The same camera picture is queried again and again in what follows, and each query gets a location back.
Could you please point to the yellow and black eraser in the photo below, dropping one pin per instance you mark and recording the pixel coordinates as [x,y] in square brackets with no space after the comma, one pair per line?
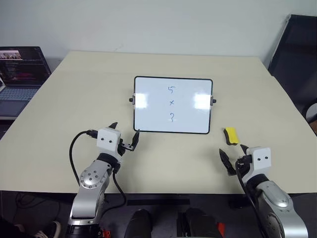
[232,135]

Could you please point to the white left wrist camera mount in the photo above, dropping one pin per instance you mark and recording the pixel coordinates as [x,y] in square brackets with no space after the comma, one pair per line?
[107,138]

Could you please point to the dark rounded shape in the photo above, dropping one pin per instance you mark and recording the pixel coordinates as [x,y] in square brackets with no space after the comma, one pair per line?
[138,224]
[198,223]

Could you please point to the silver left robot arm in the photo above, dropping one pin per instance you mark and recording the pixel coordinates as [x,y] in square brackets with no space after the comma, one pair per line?
[91,178]

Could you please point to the black and white sneaker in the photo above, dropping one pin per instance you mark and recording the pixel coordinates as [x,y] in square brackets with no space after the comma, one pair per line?
[50,229]

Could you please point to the black bar under table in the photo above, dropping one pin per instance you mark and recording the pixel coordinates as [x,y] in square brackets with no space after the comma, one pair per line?
[158,201]

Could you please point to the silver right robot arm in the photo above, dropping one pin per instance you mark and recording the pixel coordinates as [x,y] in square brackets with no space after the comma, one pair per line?
[277,205]

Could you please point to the small black-framed whiteboard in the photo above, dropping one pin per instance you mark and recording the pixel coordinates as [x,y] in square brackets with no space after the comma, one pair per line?
[173,105]

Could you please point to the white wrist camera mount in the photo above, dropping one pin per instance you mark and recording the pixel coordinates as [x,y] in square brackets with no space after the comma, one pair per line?
[107,138]
[260,160]

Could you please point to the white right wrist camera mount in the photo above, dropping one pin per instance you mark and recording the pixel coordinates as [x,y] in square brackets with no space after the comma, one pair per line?
[260,160]

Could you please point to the grey round object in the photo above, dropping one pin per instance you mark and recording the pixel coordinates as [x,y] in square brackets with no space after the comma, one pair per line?
[312,112]

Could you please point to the open laptop computer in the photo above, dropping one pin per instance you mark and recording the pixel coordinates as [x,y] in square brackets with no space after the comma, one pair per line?
[19,74]

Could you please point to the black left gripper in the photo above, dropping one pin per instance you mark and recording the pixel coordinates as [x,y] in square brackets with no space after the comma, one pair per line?
[126,147]

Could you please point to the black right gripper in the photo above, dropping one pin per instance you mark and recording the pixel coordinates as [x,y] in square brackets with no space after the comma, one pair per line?
[244,163]

